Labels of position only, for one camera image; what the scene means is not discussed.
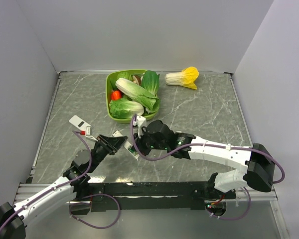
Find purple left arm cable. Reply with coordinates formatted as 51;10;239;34
0;130;121;239

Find green leafy lettuce toy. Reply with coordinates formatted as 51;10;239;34
109;71;133;91

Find wide white remote control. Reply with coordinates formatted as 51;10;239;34
69;115;91;131

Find slim white remote control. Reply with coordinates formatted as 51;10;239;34
112;130;139;160

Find green bok choy toy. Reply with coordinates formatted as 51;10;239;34
141;70;160;96

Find orange pepper toy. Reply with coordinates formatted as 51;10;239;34
111;90;122;101

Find yellow napa cabbage toy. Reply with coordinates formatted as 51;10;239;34
165;66;199;90

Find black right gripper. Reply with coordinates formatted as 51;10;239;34
132;126;168;156

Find green plastic bowl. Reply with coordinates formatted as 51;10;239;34
106;69;158;123

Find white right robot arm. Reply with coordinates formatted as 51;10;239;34
130;116;276;198

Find brown mushroom toy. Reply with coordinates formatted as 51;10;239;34
132;75;142;85

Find white green cabbage toy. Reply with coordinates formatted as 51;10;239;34
109;98;144;120

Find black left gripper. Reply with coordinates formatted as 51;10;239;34
88;133;128;173

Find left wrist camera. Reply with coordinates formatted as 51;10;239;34
80;126;97;142

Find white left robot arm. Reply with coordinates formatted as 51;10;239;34
0;135;128;239

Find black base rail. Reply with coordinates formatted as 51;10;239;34
70;181;236;215

